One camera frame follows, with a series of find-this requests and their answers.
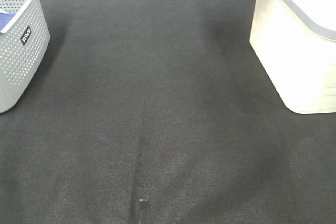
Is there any grey perforated plastic basket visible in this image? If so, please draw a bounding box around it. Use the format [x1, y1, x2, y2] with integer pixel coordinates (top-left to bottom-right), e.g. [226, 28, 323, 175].
[1, 0, 50, 113]

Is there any black table cloth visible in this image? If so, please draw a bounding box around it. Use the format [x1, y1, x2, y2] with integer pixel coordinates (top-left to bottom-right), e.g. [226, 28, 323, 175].
[1, 0, 335, 223]

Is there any white plastic basket grey rim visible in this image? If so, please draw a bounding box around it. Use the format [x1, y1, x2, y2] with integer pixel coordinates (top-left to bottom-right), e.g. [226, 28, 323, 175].
[250, 0, 335, 114]

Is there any blue cloth in basket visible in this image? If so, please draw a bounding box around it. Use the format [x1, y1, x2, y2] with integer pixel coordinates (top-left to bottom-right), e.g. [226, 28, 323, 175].
[0, 9, 15, 30]

